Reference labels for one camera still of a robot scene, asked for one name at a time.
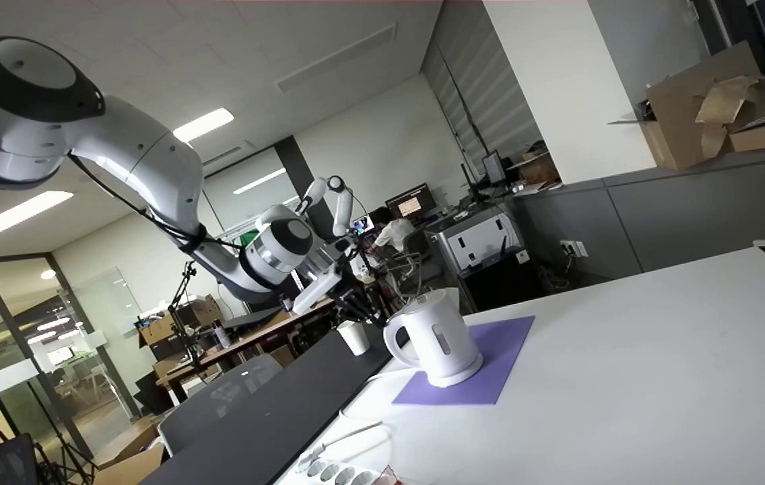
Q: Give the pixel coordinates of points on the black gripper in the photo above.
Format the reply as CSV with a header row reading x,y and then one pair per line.
x,y
355,281

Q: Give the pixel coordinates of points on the white mug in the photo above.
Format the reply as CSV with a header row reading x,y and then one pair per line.
x,y
439,347

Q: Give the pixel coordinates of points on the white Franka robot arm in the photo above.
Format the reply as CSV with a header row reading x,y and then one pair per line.
x,y
130,162

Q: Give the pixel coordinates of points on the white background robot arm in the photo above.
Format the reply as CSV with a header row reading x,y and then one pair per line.
x,y
336,203

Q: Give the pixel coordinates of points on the white paper cup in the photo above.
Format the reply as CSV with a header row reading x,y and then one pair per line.
x,y
354,339

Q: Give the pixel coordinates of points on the person in white shirt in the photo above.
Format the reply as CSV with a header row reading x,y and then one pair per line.
x,y
393,234

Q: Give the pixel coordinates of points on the wooden table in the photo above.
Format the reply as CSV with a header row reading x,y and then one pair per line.
x,y
237,339

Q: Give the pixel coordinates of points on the white metal cabinet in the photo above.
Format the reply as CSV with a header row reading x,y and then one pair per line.
x,y
479,241

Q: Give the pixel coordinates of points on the purple rectangular mat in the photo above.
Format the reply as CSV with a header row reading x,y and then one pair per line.
x,y
498,360

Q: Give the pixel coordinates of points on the white power strip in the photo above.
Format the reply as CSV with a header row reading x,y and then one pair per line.
x,y
344,471

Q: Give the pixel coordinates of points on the brown cardboard box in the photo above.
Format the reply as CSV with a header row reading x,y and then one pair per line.
x,y
705,110

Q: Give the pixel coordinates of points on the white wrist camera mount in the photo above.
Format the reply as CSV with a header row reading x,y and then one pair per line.
x,y
319,292

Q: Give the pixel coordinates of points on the black camera tripod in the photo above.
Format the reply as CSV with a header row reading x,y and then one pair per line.
x,y
183,286

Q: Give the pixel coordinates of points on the white wall outlet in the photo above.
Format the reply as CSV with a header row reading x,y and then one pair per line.
x,y
573,250

